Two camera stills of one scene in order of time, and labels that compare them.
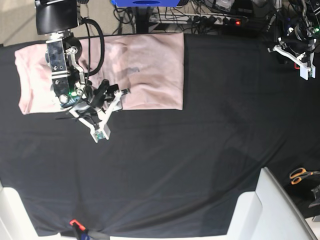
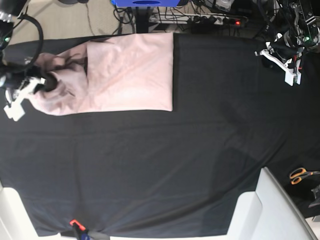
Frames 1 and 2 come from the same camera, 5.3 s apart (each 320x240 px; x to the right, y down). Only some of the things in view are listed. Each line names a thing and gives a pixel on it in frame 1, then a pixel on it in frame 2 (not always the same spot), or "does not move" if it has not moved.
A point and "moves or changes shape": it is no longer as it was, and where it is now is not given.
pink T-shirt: x=150 y=66 moves or changes shape
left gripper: x=102 y=132 -> x=10 y=83
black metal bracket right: x=316 y=191 does not move
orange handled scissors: x=296 y=174 does not move
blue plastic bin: x=143 y=3 does not move
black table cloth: x=169 y=173 does not move
